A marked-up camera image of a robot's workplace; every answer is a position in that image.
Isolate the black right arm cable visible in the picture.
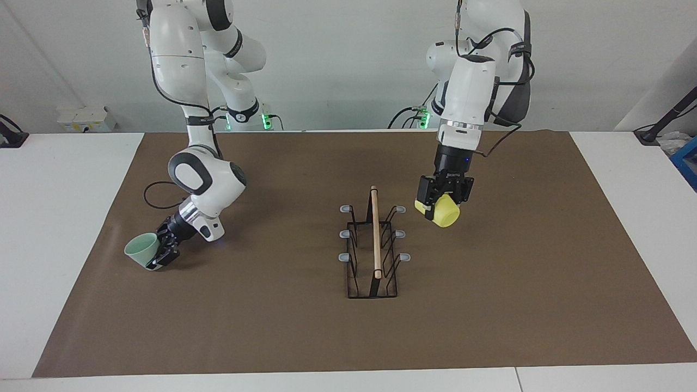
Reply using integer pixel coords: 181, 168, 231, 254
139, 11, 227, 210

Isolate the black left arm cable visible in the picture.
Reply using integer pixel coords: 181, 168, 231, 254
455, 0, 535, 158

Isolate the left arm base cable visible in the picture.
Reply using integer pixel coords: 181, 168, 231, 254
388, 82, 439, 130

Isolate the black table clamp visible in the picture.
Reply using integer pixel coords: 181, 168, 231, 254
0, 113, 29, 149

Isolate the brown table mat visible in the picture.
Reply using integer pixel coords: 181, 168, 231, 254
32, 130, 697, 378

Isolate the pale green plastic cup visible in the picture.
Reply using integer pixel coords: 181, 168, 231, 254
124, 232, 162, 269

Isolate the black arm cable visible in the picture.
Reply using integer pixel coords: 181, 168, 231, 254
139, 11, 227, 210
455, 0, 535, 158

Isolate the blue box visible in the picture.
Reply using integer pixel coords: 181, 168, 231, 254
670, 135, 697, 192

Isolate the white power strip box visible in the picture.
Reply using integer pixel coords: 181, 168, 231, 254
56, 105, 116, 133

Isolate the black angled stand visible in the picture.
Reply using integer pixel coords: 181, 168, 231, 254
633, 86, 697, 145

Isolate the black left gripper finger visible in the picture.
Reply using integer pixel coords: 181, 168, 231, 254
417, 174, 441, 219
455, 176, 475, 205

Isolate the black wire cup rack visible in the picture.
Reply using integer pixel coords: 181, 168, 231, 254
339, 185, 412, 299

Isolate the clear plastic bag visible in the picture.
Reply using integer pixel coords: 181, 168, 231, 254
658, 131, 695, 157

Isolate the yellow plastic cup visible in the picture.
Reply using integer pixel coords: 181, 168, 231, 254
414, 193, 461, 228

